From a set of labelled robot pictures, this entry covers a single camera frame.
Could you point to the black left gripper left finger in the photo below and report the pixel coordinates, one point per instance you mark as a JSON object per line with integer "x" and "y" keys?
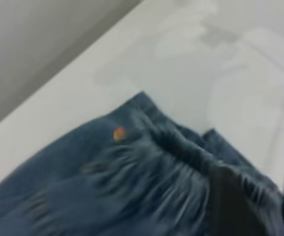
{"x": 228, "y": 209}

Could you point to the blue denim shorts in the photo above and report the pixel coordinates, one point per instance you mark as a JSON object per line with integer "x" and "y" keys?
{"x": 107, "y": 184}

